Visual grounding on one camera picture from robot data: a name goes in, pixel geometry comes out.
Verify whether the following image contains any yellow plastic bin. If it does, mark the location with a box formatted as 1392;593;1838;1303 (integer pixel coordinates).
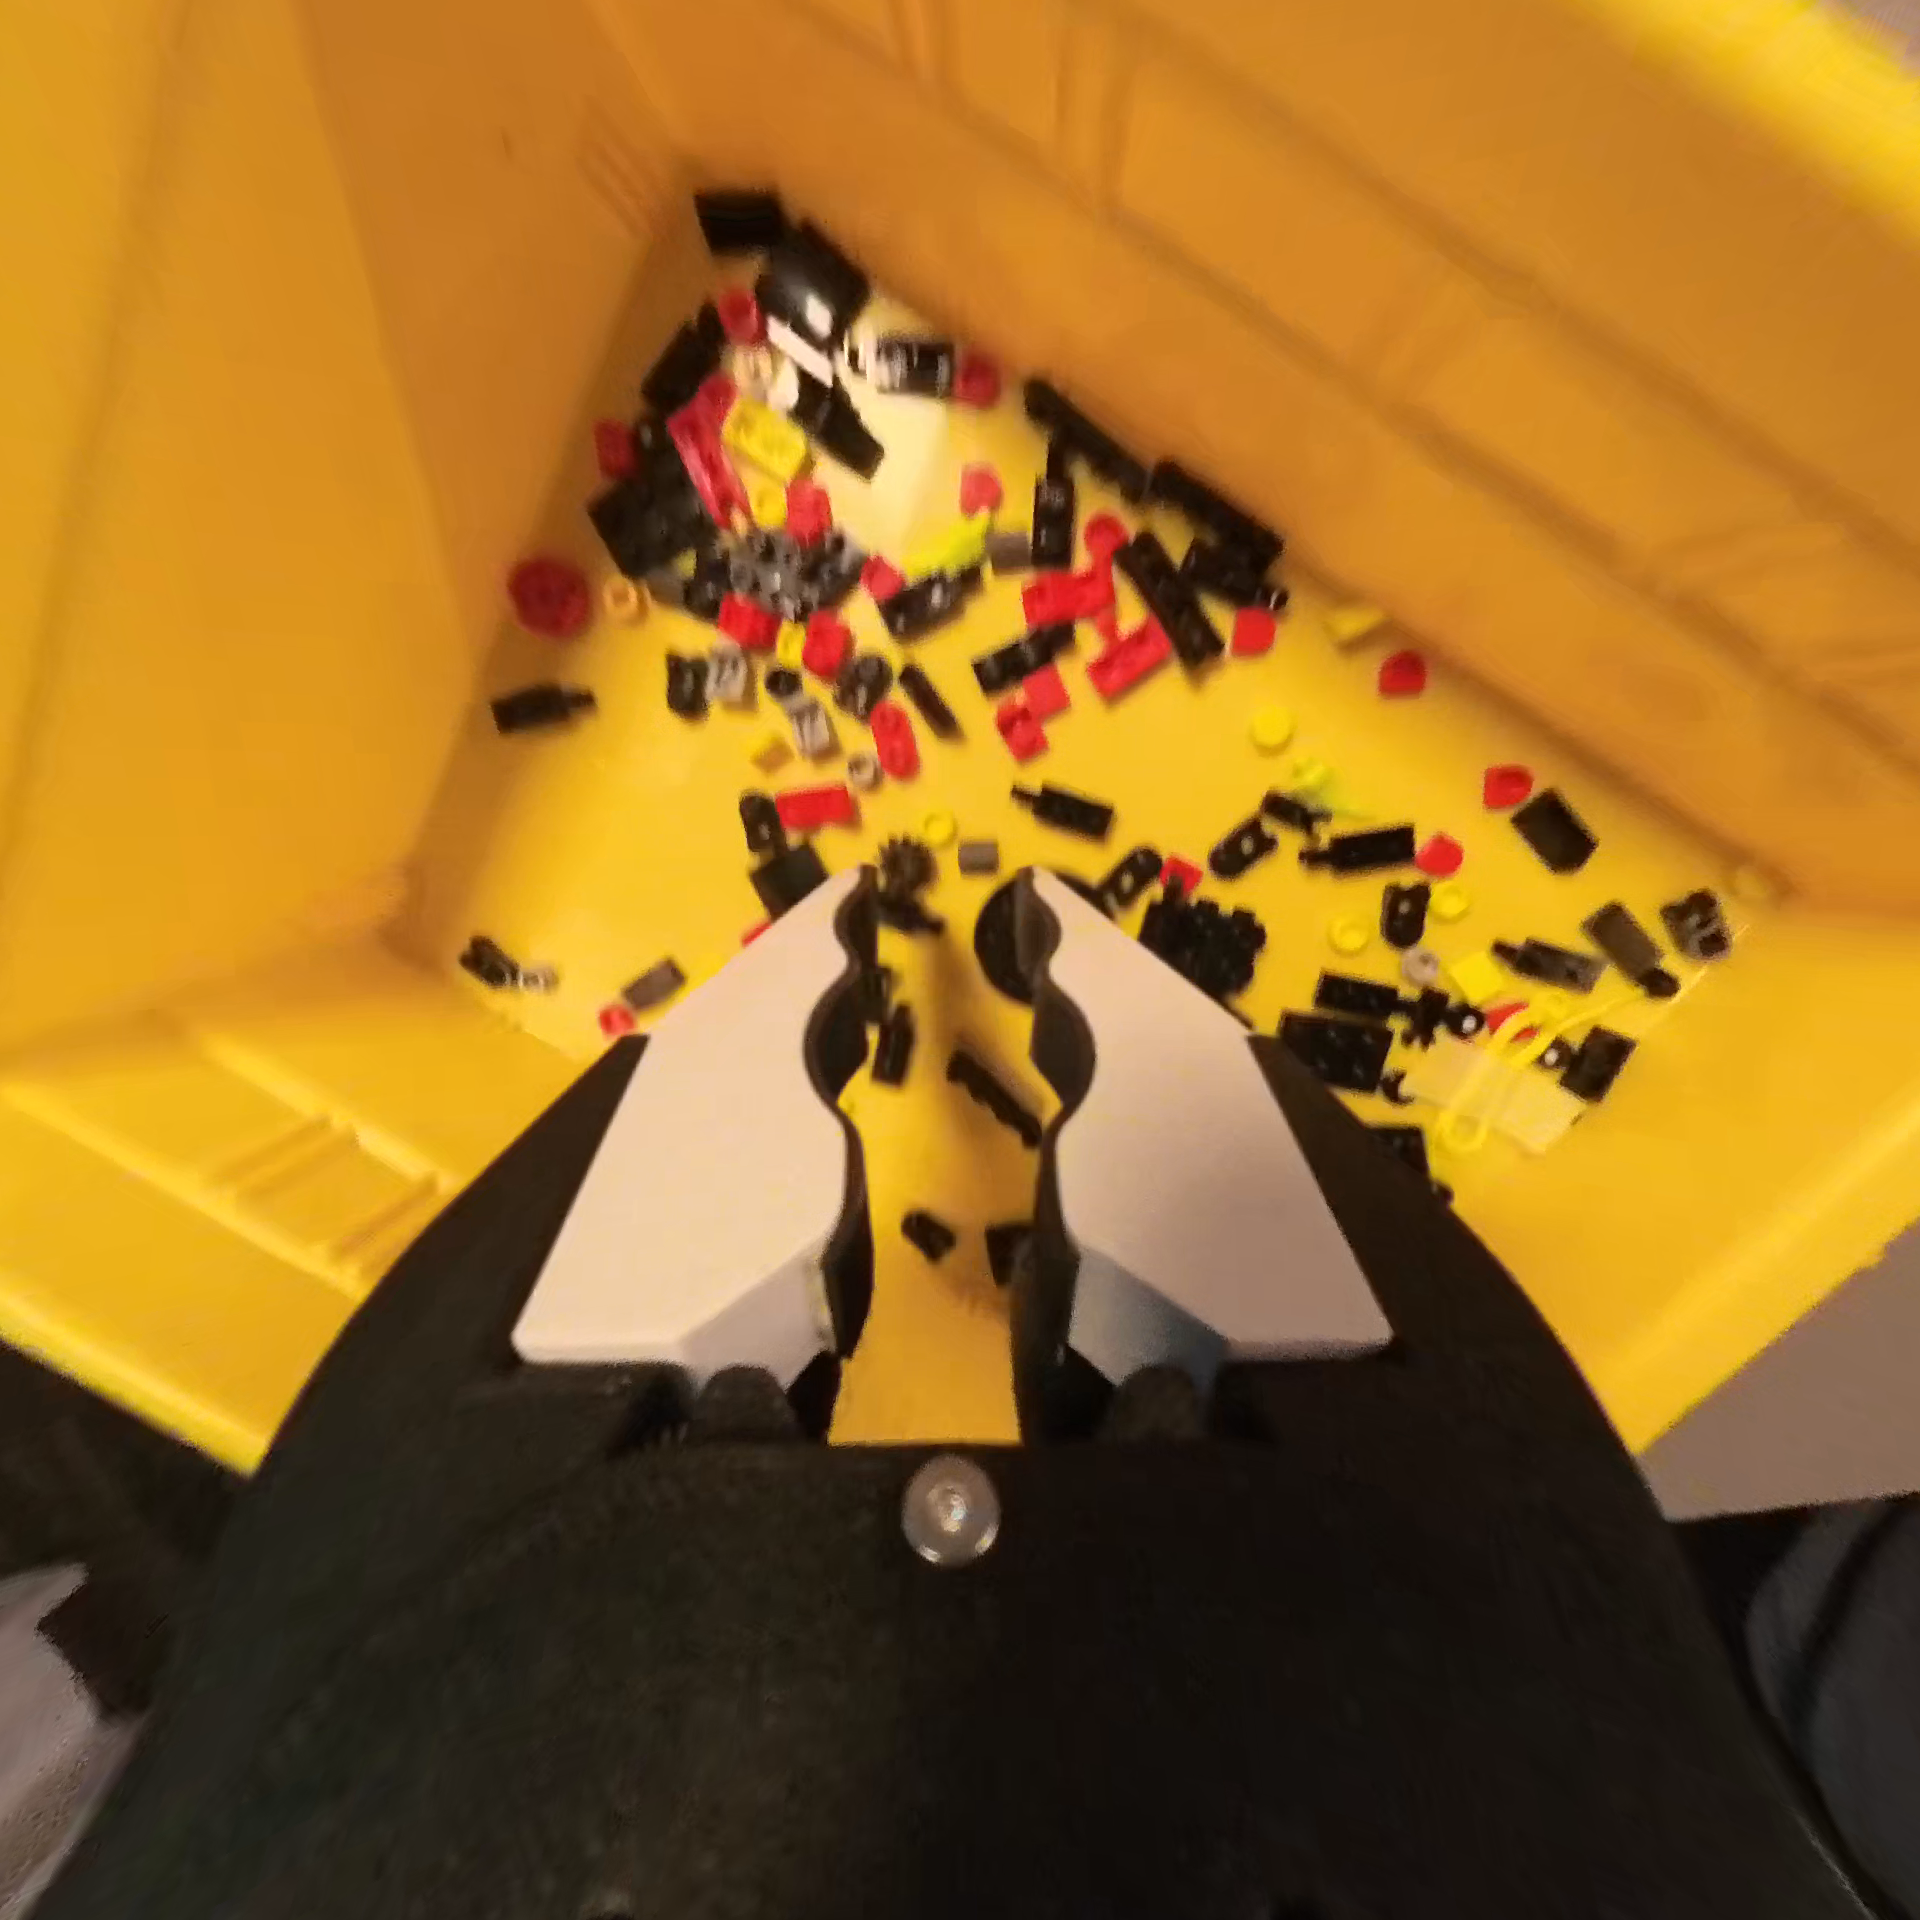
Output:
0;0;1920;1471

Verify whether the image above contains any black round lego plate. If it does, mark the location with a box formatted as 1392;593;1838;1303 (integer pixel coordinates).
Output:
972;885;1039;1003

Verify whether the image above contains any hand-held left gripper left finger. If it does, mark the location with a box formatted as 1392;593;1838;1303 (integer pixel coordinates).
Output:
510;863;884;1373

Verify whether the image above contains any person's dark grey clothing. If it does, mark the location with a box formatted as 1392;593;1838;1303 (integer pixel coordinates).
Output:
1747;1500;1920;1920

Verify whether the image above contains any pile of lego pieces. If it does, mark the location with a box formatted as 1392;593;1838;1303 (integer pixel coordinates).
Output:
457;187;1749;1292

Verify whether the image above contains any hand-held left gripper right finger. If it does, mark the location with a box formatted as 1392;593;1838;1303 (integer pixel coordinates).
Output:
1012;863;1392;1373

